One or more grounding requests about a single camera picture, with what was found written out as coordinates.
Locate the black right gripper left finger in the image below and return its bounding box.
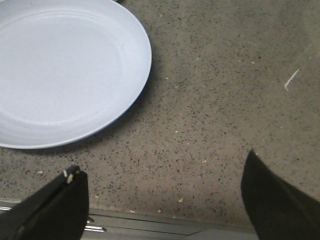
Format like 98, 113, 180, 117
0, 165, 89, 240

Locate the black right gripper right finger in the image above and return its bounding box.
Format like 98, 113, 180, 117
240, 150, 320, 240

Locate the light blue plate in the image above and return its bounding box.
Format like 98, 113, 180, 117
0, 0, 152, 149

